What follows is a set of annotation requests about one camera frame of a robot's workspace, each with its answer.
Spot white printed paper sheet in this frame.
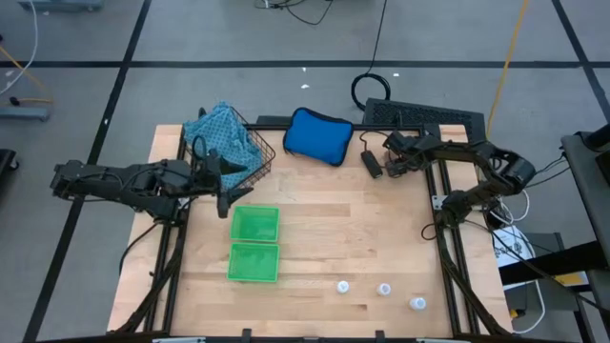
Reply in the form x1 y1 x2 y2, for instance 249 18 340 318
493 226 538 271

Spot black perforated computer case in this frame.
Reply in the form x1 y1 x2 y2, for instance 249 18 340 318
361 97 488 166

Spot blue padded pouch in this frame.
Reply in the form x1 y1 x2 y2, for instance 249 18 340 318
282 107 355 168

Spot blue patterned cloth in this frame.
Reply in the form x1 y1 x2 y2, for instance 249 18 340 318
183 100 265 192

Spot short yellow floor cable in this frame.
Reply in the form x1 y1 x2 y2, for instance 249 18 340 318
0 45 54 104

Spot black tangled floor cables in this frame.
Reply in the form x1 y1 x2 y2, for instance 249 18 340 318
254 0 335 27

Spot black coiled floor cable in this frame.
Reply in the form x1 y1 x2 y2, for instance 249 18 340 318
351 0 393 111

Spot white floor cable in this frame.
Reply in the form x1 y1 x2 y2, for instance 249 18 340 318
0 0 40 96

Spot white looped cable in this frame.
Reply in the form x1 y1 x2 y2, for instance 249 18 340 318
512 278 547 334

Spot black chair base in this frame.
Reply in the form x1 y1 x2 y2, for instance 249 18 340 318
0 148 21 192

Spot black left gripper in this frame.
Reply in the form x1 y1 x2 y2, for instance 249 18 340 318
190 148 255 220

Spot grey side desk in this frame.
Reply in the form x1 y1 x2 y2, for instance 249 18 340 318
560 124 610 268

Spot black wire basket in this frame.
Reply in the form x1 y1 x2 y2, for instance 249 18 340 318
189 105 277 192

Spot black desk beam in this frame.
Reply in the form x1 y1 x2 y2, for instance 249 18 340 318
498 240 610 287

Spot green plastic bin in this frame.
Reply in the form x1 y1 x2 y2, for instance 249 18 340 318
230 205 281 244
226 242 281 284

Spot grey stand foot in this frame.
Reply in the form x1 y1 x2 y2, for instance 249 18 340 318
0 106 51 122
17 0 104 13

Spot long yellow floor cable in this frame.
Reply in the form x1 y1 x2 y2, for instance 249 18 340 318
476 0 531 144

